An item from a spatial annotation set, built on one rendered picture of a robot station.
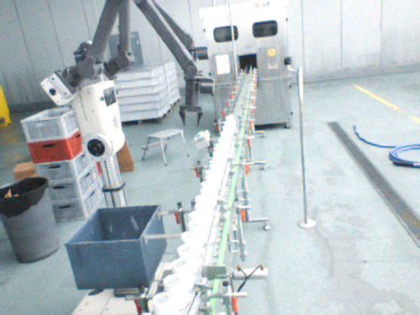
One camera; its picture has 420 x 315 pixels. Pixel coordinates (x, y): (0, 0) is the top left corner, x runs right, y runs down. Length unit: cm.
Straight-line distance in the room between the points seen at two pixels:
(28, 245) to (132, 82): 541
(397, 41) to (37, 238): 1101
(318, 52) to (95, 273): 1089
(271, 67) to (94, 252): 518
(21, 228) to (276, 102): 442
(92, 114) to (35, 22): 1191
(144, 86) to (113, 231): 657
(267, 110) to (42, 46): 908
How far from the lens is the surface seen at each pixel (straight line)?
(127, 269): 157
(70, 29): 1322
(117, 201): 212
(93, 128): 197
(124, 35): 215
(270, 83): 636
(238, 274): 99
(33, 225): 349
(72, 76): 178
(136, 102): 838
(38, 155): 406
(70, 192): 408
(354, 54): 1217
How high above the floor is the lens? 165
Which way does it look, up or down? 18 degrees down
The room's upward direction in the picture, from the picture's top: 7 degrees counter-clockwise
